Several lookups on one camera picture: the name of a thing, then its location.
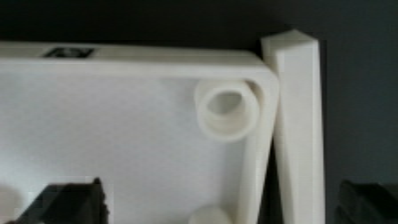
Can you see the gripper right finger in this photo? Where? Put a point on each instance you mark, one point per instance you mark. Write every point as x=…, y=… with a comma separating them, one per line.
x=368, y=203

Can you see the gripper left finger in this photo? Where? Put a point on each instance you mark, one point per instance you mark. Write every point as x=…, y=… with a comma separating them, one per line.
x=68, y=204

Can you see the white desk top tray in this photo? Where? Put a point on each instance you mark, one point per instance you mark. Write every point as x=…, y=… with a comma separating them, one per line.
x=149, y=116

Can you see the white right fence bar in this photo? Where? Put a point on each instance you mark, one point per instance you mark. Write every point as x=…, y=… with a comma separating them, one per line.
x=291, y=58

